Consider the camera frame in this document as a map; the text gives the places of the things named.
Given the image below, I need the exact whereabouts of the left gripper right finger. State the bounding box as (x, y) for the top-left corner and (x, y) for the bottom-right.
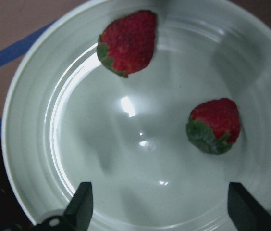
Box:
(227, 182), (270, 231)

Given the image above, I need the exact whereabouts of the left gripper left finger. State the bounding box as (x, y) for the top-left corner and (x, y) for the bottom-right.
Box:
(63, 182), (93, 231)

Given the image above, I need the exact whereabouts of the strawberry with green top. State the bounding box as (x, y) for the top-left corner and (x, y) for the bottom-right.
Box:
(186, 98), (241, 155)

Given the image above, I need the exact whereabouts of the light green plate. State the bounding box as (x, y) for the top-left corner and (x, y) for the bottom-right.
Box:
(1, 0), (271, 231)

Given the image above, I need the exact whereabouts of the brown paper table cover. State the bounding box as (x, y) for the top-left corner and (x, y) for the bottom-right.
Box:
(0, 0), (271, 135)

